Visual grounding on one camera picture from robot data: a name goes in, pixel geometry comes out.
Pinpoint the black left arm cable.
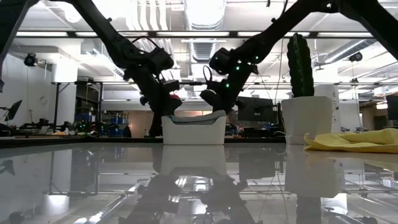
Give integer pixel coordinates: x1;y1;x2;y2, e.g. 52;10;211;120
130;35;175;83

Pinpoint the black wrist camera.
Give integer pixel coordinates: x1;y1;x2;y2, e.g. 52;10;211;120
160;79;181;93
206;79;222;93

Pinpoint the white standing banner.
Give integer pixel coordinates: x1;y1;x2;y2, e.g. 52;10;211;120
313;85;341;133

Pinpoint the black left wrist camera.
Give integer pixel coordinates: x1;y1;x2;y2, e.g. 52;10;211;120
160;79;181;93

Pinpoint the black tilted panel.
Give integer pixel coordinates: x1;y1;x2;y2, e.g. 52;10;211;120
4;99;23;122

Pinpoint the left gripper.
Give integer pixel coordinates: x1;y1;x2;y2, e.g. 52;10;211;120
124;65;183;116

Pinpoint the black computer monitor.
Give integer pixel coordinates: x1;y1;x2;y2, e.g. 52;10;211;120
386;95;398;121
238;96;279;124

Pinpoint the yellow microfiber towel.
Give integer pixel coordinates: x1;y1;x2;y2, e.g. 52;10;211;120
303;128;398;155

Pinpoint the black vertical pole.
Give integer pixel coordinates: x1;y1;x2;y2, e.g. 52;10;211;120
52;82;63;128

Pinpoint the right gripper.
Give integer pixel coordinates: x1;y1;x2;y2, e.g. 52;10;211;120
200;70;247;115

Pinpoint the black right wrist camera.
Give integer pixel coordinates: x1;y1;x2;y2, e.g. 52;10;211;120
206;79;222;93

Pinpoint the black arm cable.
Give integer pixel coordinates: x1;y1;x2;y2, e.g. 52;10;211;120
130;35;175;83
203;64;214;82

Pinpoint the green cactus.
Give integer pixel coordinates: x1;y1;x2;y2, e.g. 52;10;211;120
286;32;315;98

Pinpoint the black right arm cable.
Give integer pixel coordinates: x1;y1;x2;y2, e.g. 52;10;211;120
203;64;214;82

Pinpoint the white plastic bin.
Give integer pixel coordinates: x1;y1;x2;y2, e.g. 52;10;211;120
160;110;227;146

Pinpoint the light blue microfiber towel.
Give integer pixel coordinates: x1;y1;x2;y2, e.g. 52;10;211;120
169;111;223;123

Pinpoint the black shelving rack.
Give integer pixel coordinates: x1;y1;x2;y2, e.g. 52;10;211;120
74;80;104;138

